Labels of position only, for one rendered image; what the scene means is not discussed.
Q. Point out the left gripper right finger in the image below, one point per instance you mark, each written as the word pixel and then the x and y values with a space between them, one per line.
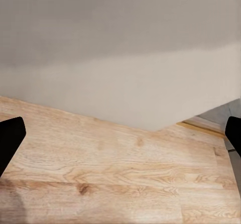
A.
pixel 233 132

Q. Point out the fixed window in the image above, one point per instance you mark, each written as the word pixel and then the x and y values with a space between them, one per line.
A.
pixel 213 121

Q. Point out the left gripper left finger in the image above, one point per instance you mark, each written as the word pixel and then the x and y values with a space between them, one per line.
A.
pixel 12 133

